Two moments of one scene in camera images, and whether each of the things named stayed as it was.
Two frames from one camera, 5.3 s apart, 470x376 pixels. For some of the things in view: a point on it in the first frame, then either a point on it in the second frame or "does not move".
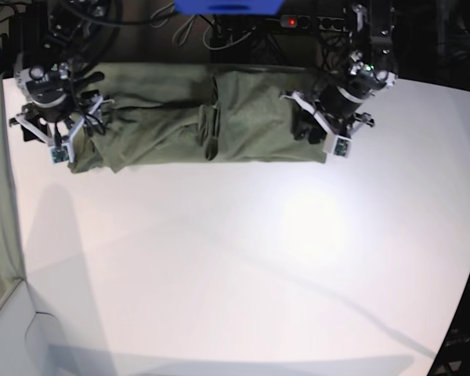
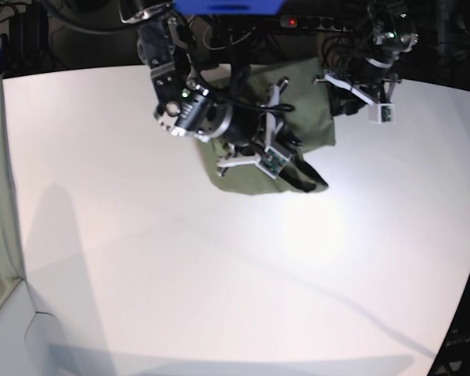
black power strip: x=324 y=24 does not move
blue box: x=228 y=7 does not move
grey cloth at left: x=3 y=269 does not move
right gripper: x=334 y=115 → x=345 y=95
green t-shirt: x=157 y=113 → x=306 y=121
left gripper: x=56 y=121 → x=267 y=151
